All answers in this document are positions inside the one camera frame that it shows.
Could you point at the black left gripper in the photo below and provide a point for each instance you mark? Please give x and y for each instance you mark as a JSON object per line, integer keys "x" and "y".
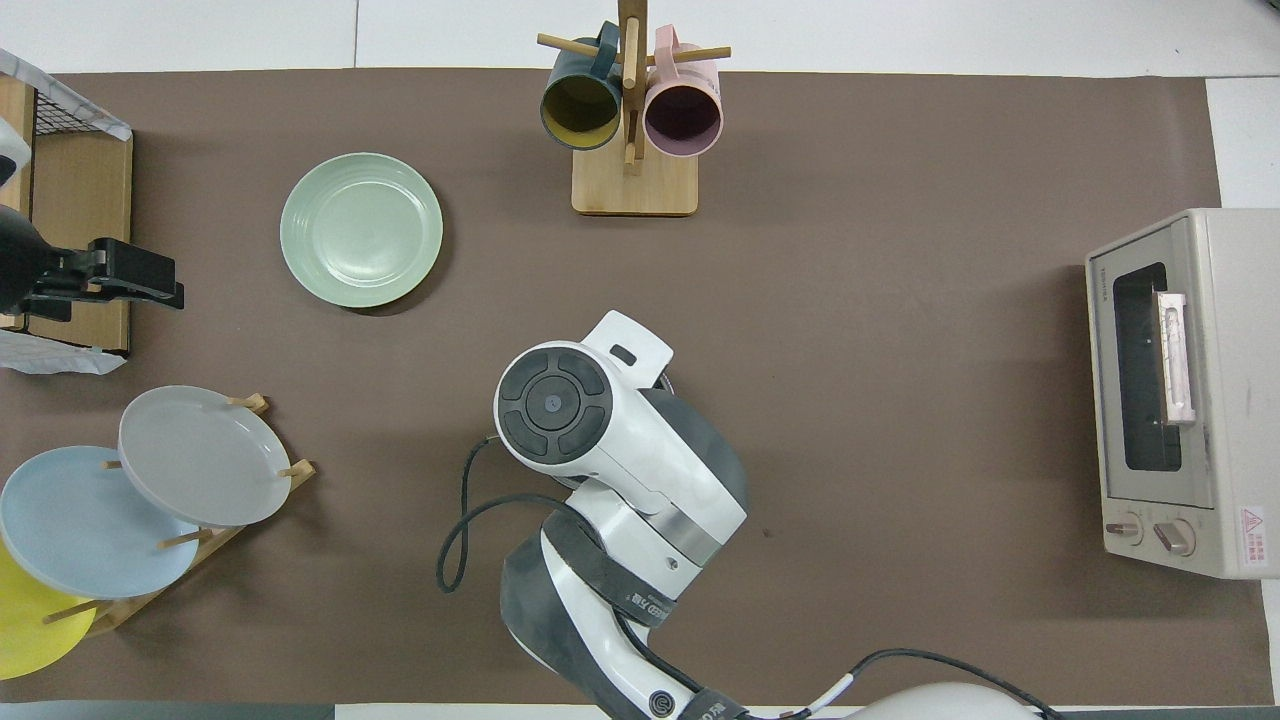
{"x": 112, "y": 268}

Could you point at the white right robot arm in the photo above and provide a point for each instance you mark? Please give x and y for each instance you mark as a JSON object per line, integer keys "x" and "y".
{"x": 600, "y": 440}

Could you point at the grey plate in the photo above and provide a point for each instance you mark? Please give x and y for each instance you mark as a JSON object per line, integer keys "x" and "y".
{"x": 200, "y": 455}

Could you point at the pale green plate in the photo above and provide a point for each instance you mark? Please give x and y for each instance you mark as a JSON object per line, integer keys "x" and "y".
{"x": 360, "y": 230}

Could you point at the light blue plate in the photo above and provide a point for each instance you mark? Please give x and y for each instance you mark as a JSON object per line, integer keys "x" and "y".
{"x": 70, "y": 530}

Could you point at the wooden plate rack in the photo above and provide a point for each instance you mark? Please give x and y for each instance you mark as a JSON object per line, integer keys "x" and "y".
{"x": 120, "y": 612}

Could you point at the yellow plate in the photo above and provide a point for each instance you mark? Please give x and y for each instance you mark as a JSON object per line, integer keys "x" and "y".
{"x": 25, "y": 630}

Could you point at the white plastic bag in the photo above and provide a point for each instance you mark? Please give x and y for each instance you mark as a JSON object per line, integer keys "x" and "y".
{"x": 50, "y": 355}

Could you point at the dark teal mug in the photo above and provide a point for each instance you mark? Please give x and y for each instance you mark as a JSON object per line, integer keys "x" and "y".
{"x": 580, "y": 105}

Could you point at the wooden mug tree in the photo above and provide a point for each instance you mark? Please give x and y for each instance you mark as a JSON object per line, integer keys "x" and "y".
{"x": 635, "y": 190}

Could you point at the pink mug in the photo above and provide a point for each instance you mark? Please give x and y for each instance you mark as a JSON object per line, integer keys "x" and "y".
{"x": 683, "y": 112}

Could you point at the brown table mat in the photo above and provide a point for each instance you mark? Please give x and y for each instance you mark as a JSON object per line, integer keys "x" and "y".
{"x": 900, "y": 450}

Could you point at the beige toaster oven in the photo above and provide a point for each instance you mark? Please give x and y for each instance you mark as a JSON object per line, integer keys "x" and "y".
{"x": 1230, "y": 500}

